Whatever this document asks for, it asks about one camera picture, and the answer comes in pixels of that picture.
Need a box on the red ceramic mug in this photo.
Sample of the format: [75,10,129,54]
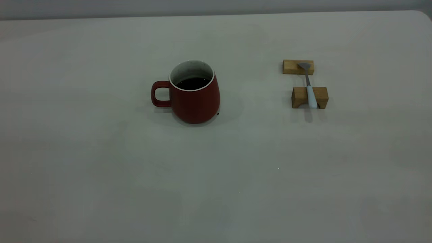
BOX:
[151,60,221,124]

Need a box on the spoon with white handle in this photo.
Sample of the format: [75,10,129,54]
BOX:
[297,62,318,109]

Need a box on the arched wooden block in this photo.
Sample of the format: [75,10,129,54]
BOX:
[292,87,329,109]

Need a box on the flat wooden block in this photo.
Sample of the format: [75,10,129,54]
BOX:
[283,60,315,75]

